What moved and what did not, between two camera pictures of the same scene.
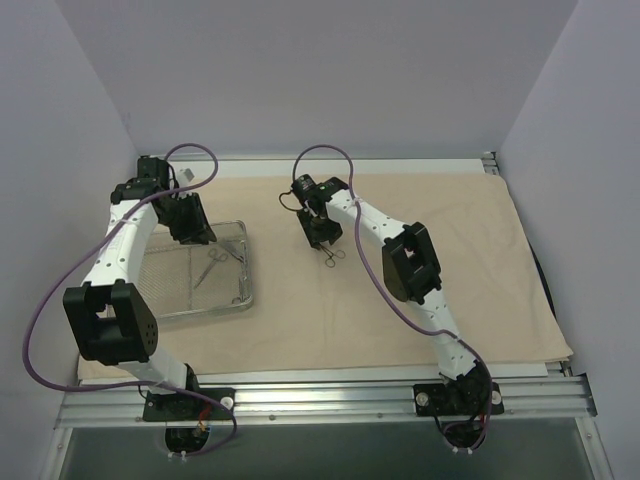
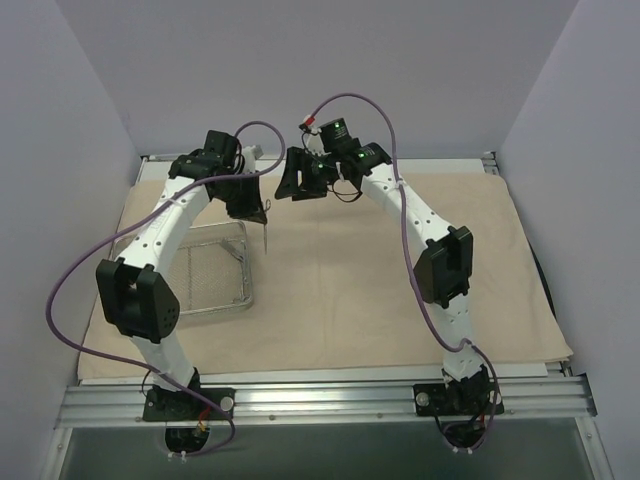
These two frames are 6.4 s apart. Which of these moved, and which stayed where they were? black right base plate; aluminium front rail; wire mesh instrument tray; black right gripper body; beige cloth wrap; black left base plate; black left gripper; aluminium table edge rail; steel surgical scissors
Moved: black left gripper; steel surgical scissors; black right gripper body
Stayed: aluminium table edge rail; black left base plate; wire mesh instrument tray; beige cloth wrap; aluminium front rail; black right base plate
